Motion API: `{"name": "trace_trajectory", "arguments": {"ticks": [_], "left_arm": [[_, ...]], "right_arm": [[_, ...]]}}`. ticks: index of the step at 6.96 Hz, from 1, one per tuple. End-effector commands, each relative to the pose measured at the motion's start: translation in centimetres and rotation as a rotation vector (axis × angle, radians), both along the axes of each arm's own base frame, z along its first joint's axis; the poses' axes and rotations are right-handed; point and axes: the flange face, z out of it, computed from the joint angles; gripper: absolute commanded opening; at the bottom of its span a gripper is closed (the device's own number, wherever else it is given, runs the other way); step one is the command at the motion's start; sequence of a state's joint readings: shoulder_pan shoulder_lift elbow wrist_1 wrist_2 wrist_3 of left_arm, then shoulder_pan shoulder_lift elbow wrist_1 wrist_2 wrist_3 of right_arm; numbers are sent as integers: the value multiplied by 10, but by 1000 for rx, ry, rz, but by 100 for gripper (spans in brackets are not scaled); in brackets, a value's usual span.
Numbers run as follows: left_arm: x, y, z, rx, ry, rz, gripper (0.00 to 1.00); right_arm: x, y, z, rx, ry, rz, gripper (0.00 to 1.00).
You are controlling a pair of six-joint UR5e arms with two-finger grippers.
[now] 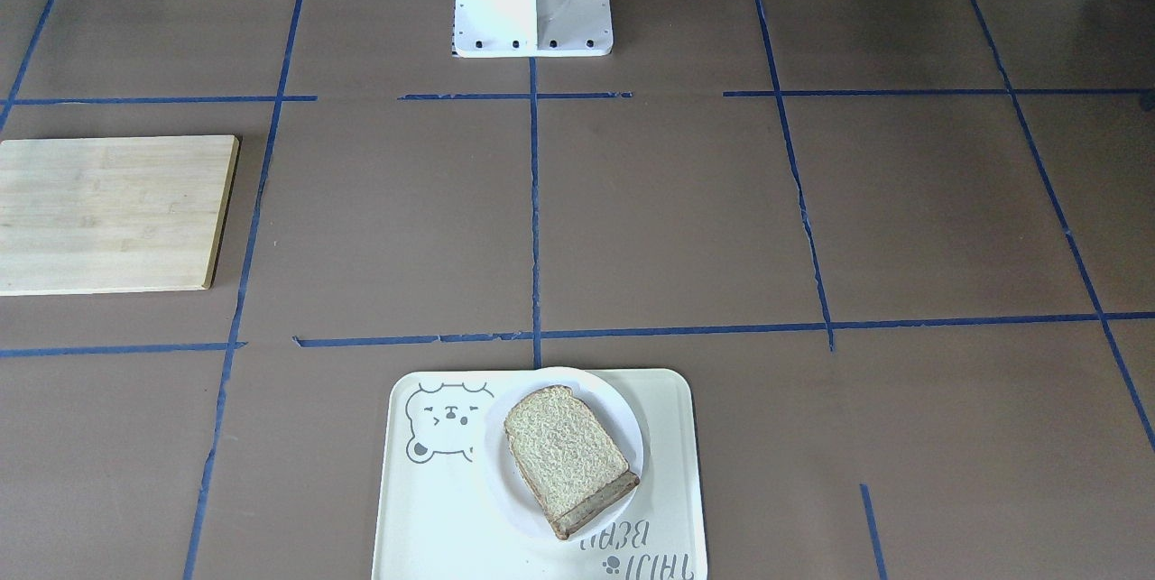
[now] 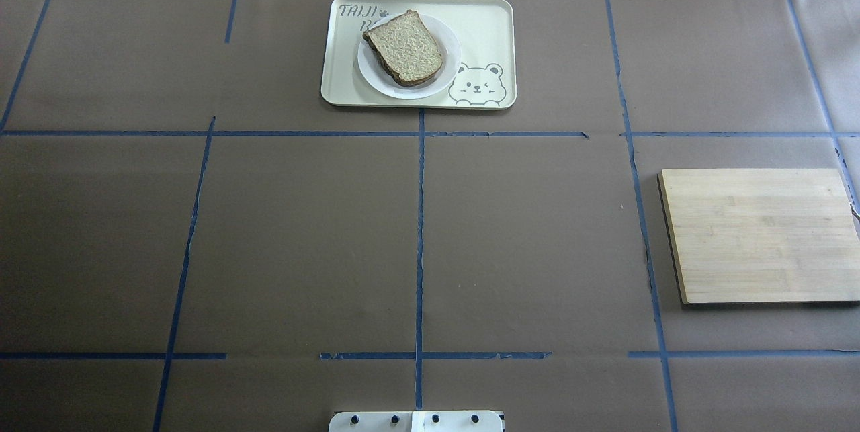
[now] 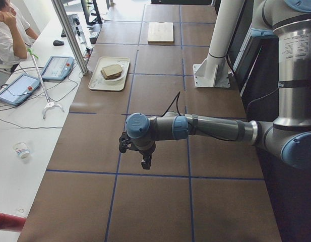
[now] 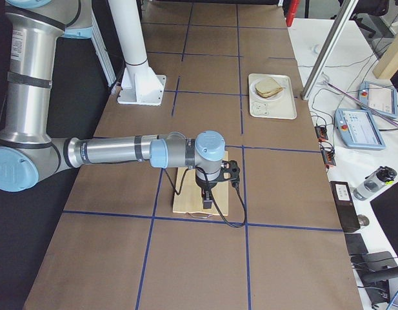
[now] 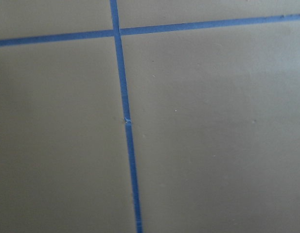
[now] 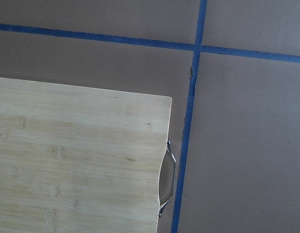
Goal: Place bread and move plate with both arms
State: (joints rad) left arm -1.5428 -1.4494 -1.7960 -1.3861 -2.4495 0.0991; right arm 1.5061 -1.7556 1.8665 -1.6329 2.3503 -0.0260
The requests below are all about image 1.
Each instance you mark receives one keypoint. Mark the white round plate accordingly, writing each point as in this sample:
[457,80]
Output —
[505,486]

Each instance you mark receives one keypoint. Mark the cream bear serving tray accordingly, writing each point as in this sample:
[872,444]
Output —
[436,521]

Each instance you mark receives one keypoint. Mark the wooden cutting board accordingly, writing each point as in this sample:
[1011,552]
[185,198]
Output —
[113,215]

